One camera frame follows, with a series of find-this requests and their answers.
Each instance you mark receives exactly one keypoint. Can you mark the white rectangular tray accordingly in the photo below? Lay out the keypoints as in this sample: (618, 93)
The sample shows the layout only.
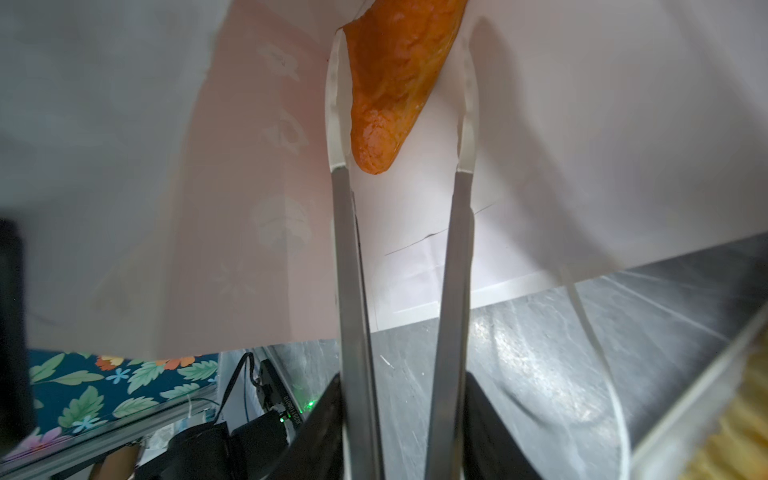
(668, 448)

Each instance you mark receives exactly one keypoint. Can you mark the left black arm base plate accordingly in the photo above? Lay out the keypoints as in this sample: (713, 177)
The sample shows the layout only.
(273, 395)

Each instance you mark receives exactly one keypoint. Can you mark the pale crumbly orange bread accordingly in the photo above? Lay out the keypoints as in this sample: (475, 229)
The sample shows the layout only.
(738, 450)

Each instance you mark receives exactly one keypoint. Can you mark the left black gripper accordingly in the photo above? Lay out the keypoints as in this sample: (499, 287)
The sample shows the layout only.
(17, 410)

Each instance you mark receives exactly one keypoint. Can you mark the red white paper bag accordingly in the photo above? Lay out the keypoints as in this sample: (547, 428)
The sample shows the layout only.
(166, 164)

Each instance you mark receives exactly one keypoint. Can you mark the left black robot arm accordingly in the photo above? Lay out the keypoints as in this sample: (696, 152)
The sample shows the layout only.
(51, 398)

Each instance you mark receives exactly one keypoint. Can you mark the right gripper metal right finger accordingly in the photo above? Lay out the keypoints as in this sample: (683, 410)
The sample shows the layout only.
(445, 437)

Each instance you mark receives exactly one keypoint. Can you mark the aluminium front rail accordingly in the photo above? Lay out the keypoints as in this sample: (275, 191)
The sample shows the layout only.
(72, 455)

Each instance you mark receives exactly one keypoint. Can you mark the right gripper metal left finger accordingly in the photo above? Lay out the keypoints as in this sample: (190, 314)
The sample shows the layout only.
(363, 456)

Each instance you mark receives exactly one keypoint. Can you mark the orange pastry bread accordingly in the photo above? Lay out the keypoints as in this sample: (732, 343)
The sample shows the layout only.
(397, 50)

